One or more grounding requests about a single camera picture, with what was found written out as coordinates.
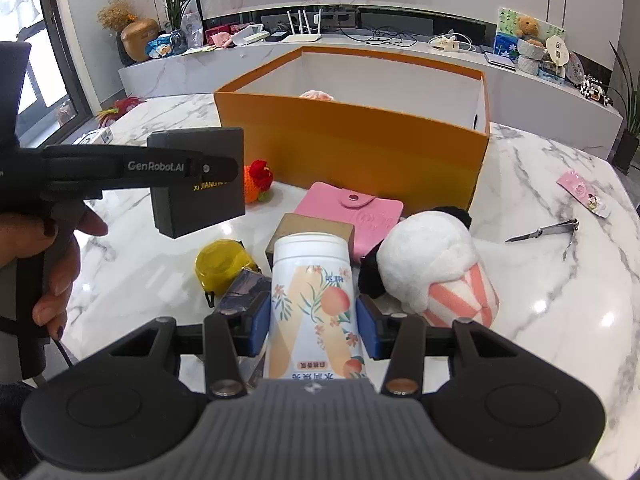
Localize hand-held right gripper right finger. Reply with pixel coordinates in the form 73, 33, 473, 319
356, 296, 531, 397

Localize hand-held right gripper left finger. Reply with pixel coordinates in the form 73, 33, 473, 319
107, 291, 272, 401

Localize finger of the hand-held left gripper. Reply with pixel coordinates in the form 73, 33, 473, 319
149, 151, 239, 184

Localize dark grey box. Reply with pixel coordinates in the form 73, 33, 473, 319
148, 127, 246, 240

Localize crocheted red orange toy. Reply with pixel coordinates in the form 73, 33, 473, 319
243, 159, 275, 205

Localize white peach print bottle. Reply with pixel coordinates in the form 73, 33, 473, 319
265, 232, 374, 382

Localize white black plush sheep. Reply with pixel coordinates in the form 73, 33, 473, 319
357, 206, 501, 332

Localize pink snap card holder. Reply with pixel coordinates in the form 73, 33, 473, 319
294, 181, 405, 265

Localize large orange box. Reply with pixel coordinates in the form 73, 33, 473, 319
214, 45, 491, 213

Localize person's left hand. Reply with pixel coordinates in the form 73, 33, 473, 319
0, 206, 109, 342

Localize dark printed box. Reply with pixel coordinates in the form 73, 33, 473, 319
214, 267, 274, 392

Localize white carton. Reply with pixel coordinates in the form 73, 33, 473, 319
74, 127, 114, 147

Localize yellow plastic cup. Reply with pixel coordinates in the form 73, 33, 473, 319
194, 239, 262, 308

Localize red feathered ornament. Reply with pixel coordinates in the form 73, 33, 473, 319
94, 94, 149, 129

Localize small brown box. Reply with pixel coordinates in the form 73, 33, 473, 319
265, 213, 356, 270

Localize blue snack packet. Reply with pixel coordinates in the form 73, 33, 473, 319
145, 32, 189, 59

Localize pink gift box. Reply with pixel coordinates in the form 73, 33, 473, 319
204, 25, 234, 50

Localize brown round vase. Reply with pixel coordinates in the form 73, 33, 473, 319
120, 17, 161, 64

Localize dried yellow flowers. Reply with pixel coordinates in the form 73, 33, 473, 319
96, 0, 139, 32

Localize green potted plant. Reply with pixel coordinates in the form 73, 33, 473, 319
159, 0, 212, 35

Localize white router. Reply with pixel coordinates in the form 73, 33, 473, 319
284, 8, 324, 44

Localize metal nail clipper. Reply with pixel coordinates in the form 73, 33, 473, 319
505, 218, 581, 262

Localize pink pin packet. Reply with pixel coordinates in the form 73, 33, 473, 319
556, 170, 614, 219

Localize white power strip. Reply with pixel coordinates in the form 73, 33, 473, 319
427, 32, 477, 54

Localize white marble tv cabinet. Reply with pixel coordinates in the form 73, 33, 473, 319
118, 30, 624, 162

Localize green blue painting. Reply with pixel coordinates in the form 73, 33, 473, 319
492, 6, 566, 62

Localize black white cow figurine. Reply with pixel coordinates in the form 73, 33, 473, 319
577, 75, 614, 107

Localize decorative plate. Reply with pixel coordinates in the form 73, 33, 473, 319
565, 52, 586, 86

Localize round white hand fan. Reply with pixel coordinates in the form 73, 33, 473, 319
542, 35, 571, 69

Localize tall plant in black pot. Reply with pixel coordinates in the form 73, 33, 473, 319
606, 40, 640, 176

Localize brown teddy bear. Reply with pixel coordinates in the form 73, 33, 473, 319
515, 15, 547, 49

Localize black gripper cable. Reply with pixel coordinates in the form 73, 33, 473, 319
50, 334, 77, 367

